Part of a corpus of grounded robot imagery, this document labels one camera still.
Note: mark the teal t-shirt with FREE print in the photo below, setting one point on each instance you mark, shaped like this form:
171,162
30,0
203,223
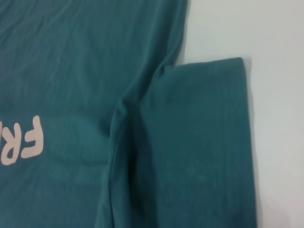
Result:
95,95

